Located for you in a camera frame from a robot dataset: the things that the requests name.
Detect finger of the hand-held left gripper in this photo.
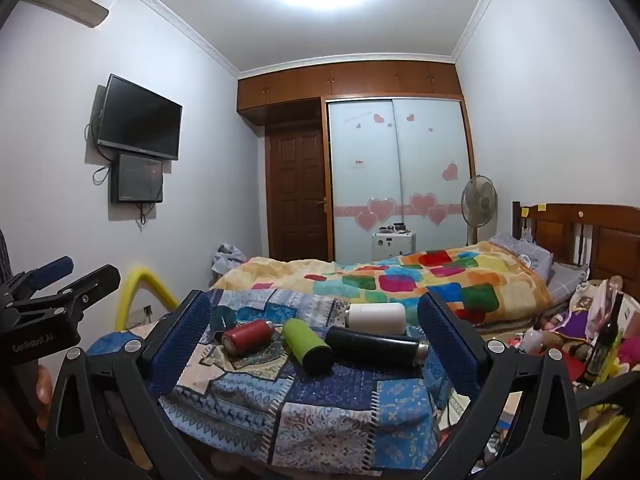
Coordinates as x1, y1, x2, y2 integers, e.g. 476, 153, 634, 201
10, 256, 76, 302
9, 264, 122, 322

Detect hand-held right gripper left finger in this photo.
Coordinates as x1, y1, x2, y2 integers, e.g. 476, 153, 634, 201
45, 289, 215, 480

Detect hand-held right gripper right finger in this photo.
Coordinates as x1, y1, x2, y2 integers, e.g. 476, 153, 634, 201
416, 290, 584, 480

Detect black bottle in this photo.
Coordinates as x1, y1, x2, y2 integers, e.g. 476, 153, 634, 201
324, 324, 430, 367

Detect green cup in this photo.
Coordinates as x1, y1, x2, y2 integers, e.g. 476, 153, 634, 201
282, 317, 335, 375

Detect dark teal cup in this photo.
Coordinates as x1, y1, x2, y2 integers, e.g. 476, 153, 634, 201
210, 305, 239, 344

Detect person's left hand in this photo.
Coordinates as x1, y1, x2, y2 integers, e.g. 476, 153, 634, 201
34, 364, 54, 434

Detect yellow foam tube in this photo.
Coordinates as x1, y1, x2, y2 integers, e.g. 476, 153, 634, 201
113, 265, 180, 332

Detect person's plaid clothing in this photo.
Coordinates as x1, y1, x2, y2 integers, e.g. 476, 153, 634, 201
0, 227, 15, 287

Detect small white bottle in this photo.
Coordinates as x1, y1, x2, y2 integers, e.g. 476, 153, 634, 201
522, 327, 546, 357

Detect colourful patch quilt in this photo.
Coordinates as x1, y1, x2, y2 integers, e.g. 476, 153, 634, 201
210, 241, 554, 329

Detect grey crumpled clothes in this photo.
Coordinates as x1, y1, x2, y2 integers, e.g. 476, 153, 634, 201
209, 243, 250, 287

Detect small white cabinet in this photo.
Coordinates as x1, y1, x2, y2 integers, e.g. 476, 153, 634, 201
370, 230, 417, 264

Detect grey plaid pillow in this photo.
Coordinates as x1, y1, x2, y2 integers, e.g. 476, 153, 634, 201
487, 232, 554, 282

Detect blue patchwork cloth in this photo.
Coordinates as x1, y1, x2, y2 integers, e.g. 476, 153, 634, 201
85, 287, 482, 464

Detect dark wine bottle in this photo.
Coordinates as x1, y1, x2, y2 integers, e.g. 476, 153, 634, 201
584, 292, 625, 387

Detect standing fan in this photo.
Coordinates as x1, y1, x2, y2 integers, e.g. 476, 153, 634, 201
460, 174, 499, 247

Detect pink white plastic bag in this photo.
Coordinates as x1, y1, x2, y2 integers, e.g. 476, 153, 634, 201
574, 277, 626, 342

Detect yellow plastic object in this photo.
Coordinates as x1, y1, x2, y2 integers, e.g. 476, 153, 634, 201
579, 412, 632, 479

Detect brown wooden door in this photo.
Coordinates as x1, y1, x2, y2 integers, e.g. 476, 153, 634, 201
264, 126, 331, 264

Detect wooden bed headboard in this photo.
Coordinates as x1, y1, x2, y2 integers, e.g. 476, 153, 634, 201
512, 201, 640, 302

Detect wooden wardrobe with glass doors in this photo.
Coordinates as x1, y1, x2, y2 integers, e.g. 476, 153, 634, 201
236, 58, 476, 264

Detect small black wall monitor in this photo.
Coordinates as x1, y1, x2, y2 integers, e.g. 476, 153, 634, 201
109, 153, 165, 205

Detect black wall television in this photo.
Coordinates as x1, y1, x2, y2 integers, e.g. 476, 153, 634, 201
94, 73, 184, 162

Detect wall air conditioner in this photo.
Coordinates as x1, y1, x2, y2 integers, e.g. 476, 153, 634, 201
22, 0, 110, 29

